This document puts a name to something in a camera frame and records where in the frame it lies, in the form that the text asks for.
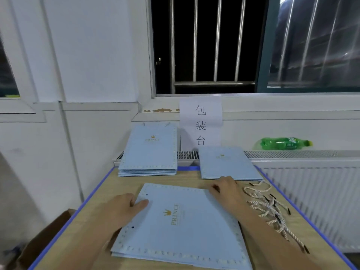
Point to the person's right forearm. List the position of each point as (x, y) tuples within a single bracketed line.
[(275, 244)]

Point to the stack of blue paper bags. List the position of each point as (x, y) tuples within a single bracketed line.
[(228, 161)]

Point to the white paper sign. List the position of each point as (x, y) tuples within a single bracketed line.
[(200, 121)]

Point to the person's right hand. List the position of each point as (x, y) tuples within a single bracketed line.
[(229, 193)]

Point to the teal framed sliding window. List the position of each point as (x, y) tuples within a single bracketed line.
[(315, 42)]

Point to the person's left forearm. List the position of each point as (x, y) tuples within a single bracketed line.
[(81, 253)]

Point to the stack of finished blue bags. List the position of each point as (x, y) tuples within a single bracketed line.
[(147, 172)]

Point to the green plastic bottle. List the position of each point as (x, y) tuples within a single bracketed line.
[(284, 144)]

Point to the brown cardboard box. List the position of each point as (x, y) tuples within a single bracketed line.
[(42, 239)]

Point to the white framed window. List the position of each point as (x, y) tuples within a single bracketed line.
[(11, 101)]

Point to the white radiator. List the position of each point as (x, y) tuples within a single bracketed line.
[(320, 199)]

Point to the blue-edged wooden desk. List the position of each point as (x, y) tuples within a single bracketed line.
[(101, 194)]

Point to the metal window grille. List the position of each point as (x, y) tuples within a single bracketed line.
[(214, 83)]

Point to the person's left hand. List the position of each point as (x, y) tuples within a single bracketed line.
[(121, 212)]

